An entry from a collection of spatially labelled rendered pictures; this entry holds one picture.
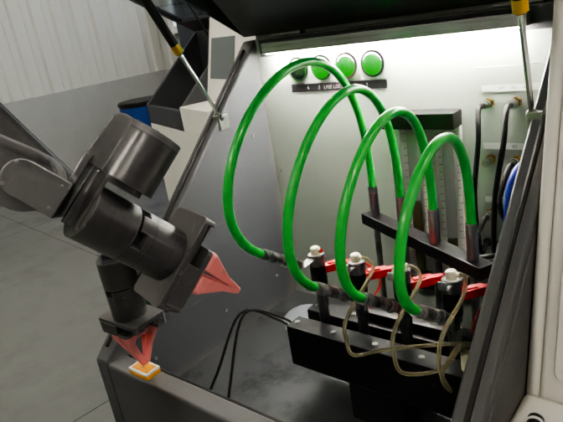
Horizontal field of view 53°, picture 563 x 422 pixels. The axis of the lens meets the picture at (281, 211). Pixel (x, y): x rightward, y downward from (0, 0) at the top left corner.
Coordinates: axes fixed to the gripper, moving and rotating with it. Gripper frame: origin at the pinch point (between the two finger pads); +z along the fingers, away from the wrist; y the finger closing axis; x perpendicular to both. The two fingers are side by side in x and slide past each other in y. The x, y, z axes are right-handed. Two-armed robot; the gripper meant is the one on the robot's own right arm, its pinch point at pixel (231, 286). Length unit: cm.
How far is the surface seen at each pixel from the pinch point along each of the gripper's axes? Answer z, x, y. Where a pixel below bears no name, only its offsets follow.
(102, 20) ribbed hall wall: 132, 704, 210
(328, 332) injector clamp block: 32.9, 14.1, 0.3
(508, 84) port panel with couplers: 32, 3, 50
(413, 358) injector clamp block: 35.4, -1.3, 2.9
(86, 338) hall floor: 106, 239, -67
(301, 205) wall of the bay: 43, 50, 23
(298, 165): 5.7, 7.3, 18.3
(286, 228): 8.1, 6.3, 10.1
